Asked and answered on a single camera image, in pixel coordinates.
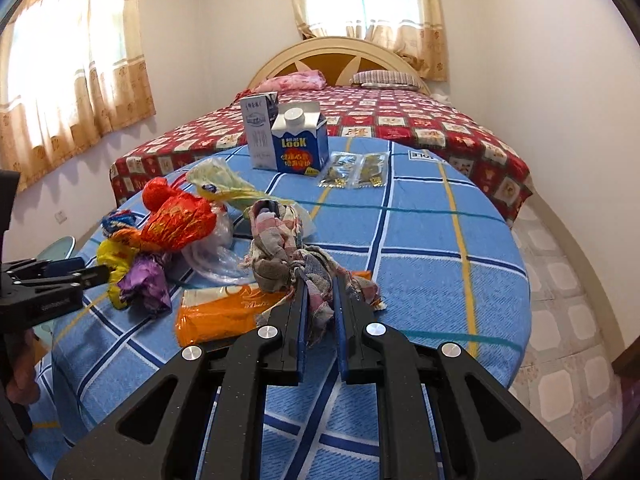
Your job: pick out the striped pillow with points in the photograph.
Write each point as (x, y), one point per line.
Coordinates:
(385, 79)

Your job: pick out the blue carton with white cap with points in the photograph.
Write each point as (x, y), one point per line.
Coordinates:
(300, 155)

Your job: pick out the white wall socket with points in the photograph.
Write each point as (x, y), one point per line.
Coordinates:
(60, 217)

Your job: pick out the blue plaid tablecloth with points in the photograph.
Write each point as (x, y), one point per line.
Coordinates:
(425, 270)

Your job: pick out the clear plastic bag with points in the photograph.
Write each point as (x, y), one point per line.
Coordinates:
(215, 265)

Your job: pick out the yellow and purple foil wrapper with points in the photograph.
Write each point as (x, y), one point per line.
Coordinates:
(145, 280)

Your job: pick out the clear sachet with dark contents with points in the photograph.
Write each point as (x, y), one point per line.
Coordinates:
(337, 170)
(370, 170)

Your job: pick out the tall white milk carton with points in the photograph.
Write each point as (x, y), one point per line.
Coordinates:
(257, 135)

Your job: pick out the cream wooden headboard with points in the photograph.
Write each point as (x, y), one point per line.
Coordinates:
(320, 47)

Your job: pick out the red patterned bedspread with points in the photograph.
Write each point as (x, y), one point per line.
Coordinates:
(450, 130)

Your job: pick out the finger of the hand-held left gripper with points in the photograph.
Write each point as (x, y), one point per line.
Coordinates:
(75, 279)
(72, 264)

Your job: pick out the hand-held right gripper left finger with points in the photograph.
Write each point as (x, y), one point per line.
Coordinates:
(302, 350)

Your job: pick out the red plastic bag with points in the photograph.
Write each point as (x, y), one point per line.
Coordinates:
(175, 222)

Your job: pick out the orange and white snack wrapper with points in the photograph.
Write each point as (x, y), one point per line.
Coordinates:
(215, 320)

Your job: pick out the yellow-green plastic bag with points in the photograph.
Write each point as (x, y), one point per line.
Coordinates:
(220, 180)

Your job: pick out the person's left hand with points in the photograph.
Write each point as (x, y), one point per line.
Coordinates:
(25, 370)

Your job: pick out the pink floral pillow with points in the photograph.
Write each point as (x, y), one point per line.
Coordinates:
(295, 81)

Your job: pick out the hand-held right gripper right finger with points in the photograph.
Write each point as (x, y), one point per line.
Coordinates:
(340, 350)

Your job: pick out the brown wooden door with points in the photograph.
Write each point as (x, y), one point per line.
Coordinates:
(630, 360)

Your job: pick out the plaid cloth rag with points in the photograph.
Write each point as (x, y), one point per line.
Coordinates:
(280, 255)

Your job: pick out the beige floral window curtain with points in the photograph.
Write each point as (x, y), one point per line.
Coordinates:
(430, 35)
(115, 95)

